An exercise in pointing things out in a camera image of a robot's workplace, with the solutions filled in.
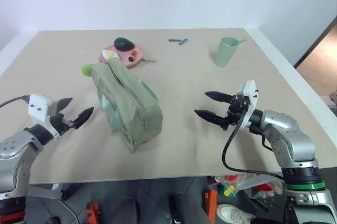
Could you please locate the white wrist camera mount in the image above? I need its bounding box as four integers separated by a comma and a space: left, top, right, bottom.
27, 94, 60, 139
235, 80, 260, 129

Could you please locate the grey metal table bracket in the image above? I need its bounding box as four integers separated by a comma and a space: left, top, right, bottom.
27, 182, 64, 200

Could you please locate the pink plate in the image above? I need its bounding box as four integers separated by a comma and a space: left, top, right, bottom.
98, 44, 145, 68

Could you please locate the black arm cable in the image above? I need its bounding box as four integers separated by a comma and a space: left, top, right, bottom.
222, 113, 288, 181
0, 95, 30, 109

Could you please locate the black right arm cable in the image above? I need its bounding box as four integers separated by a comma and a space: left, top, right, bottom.
222, 113, 288, 181

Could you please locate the black door frame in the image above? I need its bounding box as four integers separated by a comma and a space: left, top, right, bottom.
294, 21, 337, 67

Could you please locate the green fluffy pom-pom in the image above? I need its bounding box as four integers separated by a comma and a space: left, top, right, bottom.
81, 63, 97, 77

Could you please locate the dark rounded shape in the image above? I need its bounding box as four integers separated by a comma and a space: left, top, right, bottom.
168, 193, 212, 224

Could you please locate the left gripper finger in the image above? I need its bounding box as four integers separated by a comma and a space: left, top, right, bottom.
71, 106, 95, 130
56, 97, 74, 114

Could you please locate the orange black tool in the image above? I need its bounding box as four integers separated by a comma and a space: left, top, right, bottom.
85, 201, 100, 224

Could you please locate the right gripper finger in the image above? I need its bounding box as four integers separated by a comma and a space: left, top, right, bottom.
204, 90, 234, 104
194, 109, 229, 131

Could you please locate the clear bag of toys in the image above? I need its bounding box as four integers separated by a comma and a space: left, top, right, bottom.
214, 174, 286, 200

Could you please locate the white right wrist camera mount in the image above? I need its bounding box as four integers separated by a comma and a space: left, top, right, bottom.
235, 80, 260, 129

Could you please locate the green fabric lunch bag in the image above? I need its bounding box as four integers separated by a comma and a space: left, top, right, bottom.
91, 59, 164, 154

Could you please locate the orange metal stand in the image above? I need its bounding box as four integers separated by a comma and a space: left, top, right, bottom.
203, 181, 220, 224

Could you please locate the white yellow plush charm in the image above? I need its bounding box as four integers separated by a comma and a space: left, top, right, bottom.
101, 49, 121, 63

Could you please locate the white sneaker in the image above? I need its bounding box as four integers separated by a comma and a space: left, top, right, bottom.
216, 203, 256, 224

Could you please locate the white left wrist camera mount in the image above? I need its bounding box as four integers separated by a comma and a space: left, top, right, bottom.
27, 94, 60, 139

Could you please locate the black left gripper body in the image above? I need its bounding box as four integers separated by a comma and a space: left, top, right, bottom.
48, 101, 75, 137

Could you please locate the dark green avocado toy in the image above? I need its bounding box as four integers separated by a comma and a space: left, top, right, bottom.
113, 37, 134, 52

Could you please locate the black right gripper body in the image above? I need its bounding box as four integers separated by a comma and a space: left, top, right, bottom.
225, 93, 250, 130

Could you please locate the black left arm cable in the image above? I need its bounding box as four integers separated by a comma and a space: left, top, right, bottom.
0, 95, 30, 109

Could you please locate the light green plastic cup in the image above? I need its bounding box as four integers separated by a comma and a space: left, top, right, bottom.
213, 37, 240, 68

